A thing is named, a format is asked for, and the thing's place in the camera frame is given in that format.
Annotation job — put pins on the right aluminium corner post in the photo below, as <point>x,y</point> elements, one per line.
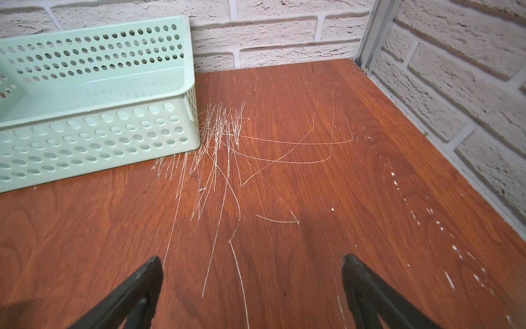
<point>378,26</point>

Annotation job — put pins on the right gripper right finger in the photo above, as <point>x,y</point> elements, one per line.
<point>374,302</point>

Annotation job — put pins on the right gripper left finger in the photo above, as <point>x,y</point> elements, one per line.
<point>132,304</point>

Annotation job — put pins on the mint green plastic basket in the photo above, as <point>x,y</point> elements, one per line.
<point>80,101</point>

